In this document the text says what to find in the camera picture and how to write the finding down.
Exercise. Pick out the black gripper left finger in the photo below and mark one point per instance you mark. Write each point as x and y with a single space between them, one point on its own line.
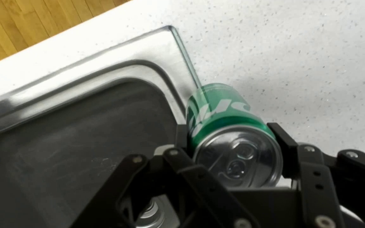
190 178

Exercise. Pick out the stainless steel sink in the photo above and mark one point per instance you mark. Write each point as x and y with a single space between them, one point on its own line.
63 148

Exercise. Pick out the green soda can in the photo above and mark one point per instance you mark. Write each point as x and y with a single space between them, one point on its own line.
220 115

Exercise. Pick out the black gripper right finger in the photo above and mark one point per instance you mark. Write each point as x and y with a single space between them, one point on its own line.
317 182

